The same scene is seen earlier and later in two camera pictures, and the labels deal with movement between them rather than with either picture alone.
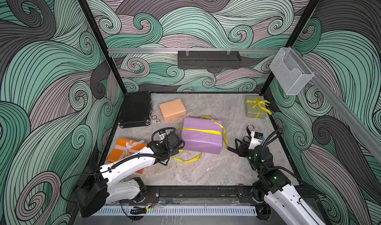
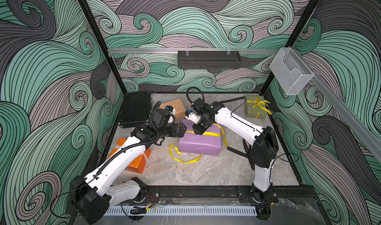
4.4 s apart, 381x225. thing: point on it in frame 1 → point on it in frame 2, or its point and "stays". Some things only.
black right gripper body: x=249 y=155 → x=201 y=126
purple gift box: x=201 y=141 stays
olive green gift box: x=255 y=106 stays
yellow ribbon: x=259 y=103 stays
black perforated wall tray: x=209 y=59 stays
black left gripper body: x=171 y=153 → x=168 y=131
